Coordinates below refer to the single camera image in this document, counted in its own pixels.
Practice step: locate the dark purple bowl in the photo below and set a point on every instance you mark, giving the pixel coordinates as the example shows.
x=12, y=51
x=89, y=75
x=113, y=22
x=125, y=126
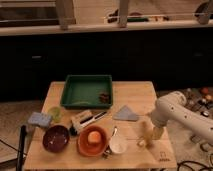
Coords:
x=56, y=139

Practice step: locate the green plastic tray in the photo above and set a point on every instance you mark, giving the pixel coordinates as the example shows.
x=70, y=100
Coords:
x=82, y=91

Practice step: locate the orange fruit in bowl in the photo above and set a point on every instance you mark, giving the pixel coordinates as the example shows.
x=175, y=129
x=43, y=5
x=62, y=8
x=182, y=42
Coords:
x=94, y=137

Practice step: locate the blue sponge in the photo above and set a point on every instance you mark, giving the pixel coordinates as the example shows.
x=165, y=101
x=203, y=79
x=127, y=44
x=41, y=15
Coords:
x=40, y=119

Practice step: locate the orange bowl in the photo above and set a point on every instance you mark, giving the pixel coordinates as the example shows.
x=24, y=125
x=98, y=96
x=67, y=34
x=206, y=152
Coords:
x=92, y=150

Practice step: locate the brown item in tray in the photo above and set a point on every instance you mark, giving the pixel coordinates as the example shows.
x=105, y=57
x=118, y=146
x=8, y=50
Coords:
x=104, y=97

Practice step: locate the metal spoon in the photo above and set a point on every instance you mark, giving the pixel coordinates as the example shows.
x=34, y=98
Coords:
x=114, y=131

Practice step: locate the wooden railing shelf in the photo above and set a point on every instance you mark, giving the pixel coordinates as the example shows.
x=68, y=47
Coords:
x=37, y=17

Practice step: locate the black handled knife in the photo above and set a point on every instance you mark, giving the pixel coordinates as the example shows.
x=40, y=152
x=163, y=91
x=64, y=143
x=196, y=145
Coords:
x=93, y=119

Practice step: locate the green small cup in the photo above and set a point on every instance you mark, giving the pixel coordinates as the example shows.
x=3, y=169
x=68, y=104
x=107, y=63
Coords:
x=55, y=113

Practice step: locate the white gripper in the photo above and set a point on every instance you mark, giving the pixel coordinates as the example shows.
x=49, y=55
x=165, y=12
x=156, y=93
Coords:
x=157, y=132

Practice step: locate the white knife block box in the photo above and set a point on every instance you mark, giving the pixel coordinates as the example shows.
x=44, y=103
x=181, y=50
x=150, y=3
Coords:
x=78, y=120

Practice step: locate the black stand pole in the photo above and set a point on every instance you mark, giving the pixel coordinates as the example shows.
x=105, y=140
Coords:
x=20, y=154

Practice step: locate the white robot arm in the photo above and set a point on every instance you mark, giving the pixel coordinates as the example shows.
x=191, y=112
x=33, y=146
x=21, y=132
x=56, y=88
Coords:
x=172, y=107

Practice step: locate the grey triangular cloth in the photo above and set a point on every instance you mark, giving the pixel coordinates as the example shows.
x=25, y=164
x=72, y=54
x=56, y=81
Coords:
x=125, y=114

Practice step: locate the white cup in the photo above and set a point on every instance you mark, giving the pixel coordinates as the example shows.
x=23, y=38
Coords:
x=118, y=144

